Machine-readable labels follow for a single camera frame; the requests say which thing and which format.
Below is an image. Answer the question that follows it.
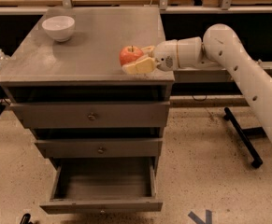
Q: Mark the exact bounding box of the grey open bottom drawer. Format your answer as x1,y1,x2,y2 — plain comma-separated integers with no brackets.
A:
40,157,163,214

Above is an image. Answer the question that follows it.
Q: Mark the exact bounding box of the grey middle drawer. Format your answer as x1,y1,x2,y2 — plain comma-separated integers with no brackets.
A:
36,138,163,159

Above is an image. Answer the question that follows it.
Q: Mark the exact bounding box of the grey top drawer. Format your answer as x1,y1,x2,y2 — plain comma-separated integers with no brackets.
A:
11,102,169,129

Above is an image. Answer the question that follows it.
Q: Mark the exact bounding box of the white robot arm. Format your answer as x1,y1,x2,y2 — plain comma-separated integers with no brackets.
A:
133,24,272,224

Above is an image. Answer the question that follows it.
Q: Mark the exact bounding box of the white ceramic bowl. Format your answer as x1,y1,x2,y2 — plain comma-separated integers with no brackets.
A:
42,16,75,42

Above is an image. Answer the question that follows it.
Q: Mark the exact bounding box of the red apple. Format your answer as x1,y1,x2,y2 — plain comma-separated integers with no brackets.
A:
119,46,144,65

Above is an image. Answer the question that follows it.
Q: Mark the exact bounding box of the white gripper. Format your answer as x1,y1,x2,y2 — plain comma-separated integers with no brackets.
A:
122,40,179,75

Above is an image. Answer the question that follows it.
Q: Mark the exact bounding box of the black stand base bar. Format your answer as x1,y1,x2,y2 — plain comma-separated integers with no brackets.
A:
223,107,263,169

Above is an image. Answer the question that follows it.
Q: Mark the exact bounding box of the grey drawer cabinet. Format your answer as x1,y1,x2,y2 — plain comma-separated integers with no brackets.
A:
0,6,176,216

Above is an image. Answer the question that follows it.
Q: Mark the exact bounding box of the clear pump bottle left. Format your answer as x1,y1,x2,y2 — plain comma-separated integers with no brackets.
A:
0,49,10,65

